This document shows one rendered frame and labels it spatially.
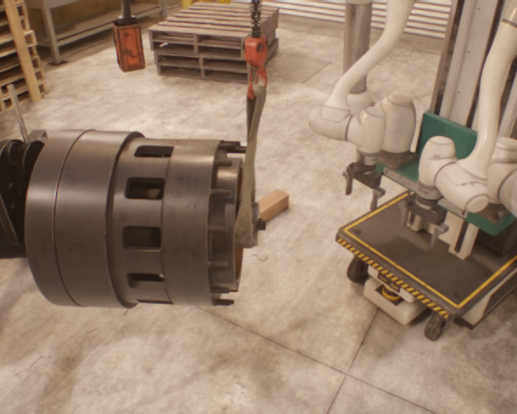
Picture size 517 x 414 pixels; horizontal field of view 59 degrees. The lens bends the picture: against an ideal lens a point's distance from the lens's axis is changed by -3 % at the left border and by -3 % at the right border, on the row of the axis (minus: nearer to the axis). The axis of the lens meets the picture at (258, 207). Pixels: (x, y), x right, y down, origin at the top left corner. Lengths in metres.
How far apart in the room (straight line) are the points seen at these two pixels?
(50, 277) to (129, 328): 1.01
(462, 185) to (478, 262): 0.89
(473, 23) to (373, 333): 1.39
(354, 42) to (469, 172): 0.71
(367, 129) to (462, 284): 0.84
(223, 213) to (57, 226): 0.44
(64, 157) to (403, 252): 1.53
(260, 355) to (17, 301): 1.27
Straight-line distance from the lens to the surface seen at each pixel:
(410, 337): 2.35
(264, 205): 2.83
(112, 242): 1.29
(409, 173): 2.05
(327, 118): 1.77
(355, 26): 1.88
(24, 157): 1.42
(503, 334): 2.52
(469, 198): 1.48
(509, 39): 1.56
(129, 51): 1.13
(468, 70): 2.05
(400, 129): 2.02
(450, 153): 1.59
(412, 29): 6.53
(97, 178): 1.31
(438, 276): 2.19
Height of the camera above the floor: 1.76
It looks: 36 degrees down
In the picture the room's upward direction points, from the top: straight up
